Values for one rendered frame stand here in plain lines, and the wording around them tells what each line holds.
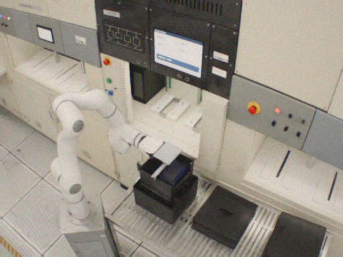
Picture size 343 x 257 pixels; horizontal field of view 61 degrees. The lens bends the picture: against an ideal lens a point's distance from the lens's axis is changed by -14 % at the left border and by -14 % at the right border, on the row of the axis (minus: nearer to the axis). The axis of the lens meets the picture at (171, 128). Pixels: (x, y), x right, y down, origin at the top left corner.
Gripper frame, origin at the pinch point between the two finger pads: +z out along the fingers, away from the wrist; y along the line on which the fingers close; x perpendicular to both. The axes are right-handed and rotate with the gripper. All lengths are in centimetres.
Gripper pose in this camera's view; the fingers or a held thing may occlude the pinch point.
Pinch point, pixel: (167, 154)
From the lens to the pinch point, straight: 170.8
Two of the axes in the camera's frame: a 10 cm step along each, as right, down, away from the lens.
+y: -5.7, 5.6, -6.0
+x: 0.1, -7.2, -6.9
